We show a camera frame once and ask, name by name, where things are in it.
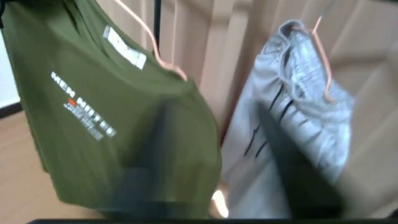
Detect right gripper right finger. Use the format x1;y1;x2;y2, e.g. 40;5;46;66
256;102;345;219

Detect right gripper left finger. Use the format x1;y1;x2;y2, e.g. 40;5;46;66
105;99;200;219

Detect pale grey shorts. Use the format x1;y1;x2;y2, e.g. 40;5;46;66
219;19;356;219

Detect green garment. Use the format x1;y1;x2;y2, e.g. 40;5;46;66
0;0;222;219

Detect pink clothes hanger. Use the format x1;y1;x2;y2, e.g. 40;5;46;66
292;16;334;104
114;0;188;82

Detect black clothes rack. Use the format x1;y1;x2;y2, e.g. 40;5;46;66
152;0;163;50

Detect beige curtain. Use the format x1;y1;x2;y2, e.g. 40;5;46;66
96;0;398;219

